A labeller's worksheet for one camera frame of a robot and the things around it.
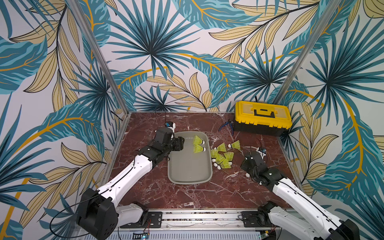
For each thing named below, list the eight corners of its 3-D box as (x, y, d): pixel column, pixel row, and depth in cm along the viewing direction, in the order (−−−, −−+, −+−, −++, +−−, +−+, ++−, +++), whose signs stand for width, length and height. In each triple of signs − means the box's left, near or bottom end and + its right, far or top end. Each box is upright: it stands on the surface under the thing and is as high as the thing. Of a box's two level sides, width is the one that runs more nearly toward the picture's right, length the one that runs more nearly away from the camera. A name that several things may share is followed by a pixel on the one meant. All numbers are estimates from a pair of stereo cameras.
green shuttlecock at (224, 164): (217, 170, 91) (218, 167, 89) (215, 163, 94) (216, 160, 92) (229, 168, 92) (230, 166, 89) (227, 161, 95) (228, 158, 92)
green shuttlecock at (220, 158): (215, 167, 93) (216, 164, 89) (210, 161, 95) (211, 157, 91) (224, 162, 95) (226, 158, 91) (220, 155, 98) (221, 152, 94)
